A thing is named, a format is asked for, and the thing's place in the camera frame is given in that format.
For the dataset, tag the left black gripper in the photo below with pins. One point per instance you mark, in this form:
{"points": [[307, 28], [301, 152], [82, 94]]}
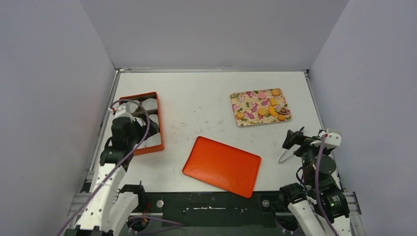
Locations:
{"points": [[142, 129]]}

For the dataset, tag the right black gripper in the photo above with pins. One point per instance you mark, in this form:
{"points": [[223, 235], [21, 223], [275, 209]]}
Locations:
{"points": [[293, 139]]}

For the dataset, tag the orange cookie tin box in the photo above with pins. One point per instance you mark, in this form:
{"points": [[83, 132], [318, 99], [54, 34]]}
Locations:
{"points": [[157, 128]]}

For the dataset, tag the round orange cookie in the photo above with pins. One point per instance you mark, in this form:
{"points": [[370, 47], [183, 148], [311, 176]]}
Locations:
{"points": [[276, 92], [262, 112]]}

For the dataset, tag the floral tray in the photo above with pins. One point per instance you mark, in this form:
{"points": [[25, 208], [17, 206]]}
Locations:
{"points": [[247, 102]]}

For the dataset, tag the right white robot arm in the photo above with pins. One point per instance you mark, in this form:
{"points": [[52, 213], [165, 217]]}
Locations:
{"points": [[315, 199]]}

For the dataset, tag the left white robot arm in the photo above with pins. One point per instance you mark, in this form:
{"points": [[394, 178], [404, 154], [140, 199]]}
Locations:
{"points": [[106, 210]]}

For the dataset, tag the white paper cup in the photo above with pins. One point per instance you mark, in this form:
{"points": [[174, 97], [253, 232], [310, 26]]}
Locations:
{"points": [[154, 118], [150, 104], [153, 140]]}

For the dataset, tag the chocolate heart cookie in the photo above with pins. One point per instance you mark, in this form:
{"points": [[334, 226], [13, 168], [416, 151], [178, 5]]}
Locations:
{"points": [[283, 111]]}

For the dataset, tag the yellow fish cookie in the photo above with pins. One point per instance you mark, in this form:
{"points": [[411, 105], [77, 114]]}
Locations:
{"points": [[272, 112]]}

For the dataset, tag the round orange cookie top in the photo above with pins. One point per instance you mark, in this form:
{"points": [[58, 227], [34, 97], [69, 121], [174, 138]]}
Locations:
{"points": [[276, 92]]}

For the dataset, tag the pink round cookie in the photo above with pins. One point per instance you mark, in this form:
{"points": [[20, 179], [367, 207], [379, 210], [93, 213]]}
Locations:
{"points": [[261, 95]]}

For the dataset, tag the orange tin lid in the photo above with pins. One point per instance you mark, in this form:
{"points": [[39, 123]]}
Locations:
{"points": [[223, 166]]}

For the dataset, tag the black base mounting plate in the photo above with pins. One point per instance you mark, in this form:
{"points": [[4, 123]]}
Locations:
{"points": [[220, 209]]}

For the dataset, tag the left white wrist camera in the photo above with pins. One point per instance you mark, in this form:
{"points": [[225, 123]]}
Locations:
{"points": [[125, 110]]}

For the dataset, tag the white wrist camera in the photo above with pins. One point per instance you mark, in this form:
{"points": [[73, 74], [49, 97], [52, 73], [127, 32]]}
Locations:
{"points": [[125, 110], [332, 138]]}

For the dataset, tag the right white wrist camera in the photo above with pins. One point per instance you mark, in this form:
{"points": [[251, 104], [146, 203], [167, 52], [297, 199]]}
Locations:
{"points": [[332, 138]]}

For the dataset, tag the aluminium frame rail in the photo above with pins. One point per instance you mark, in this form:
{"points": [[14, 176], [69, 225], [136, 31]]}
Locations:
{"points": [[201, 70]]}

